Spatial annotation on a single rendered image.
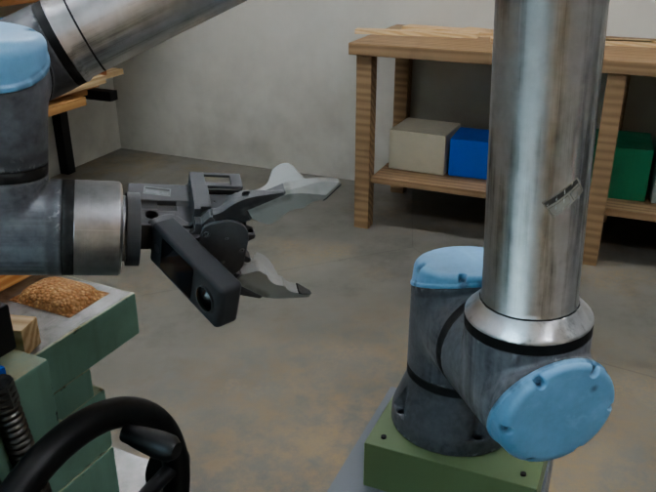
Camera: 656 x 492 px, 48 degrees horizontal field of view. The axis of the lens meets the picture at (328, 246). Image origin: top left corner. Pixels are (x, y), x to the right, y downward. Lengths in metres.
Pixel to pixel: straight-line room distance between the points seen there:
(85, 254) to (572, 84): 0.49
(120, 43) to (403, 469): 0.70
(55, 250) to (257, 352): 1.86
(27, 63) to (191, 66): 3.79
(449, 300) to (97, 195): 0.51
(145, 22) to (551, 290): 0.51
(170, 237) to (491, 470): 0.61
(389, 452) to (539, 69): 0.60
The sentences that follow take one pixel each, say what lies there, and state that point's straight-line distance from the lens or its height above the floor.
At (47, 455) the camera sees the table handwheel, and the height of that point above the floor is 0.95.
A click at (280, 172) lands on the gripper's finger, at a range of 0.74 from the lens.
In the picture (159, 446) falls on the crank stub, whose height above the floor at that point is 0.92.
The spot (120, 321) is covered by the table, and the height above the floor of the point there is 0.87.
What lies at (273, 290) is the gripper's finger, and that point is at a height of 0.98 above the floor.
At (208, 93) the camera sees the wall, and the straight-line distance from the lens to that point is 4.42.
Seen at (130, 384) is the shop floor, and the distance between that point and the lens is 2.44.
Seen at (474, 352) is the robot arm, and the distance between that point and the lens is 0.90.
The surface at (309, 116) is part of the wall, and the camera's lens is 4.13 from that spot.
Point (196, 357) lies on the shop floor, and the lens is 2.52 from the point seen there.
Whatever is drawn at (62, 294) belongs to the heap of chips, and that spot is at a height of 0.92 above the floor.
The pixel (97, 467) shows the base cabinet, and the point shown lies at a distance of 1.02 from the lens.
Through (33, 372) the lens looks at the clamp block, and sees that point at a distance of 0.74.
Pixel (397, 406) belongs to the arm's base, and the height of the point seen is 0.65.
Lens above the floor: 1.34
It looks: 24 degrees down
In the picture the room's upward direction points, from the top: straight up
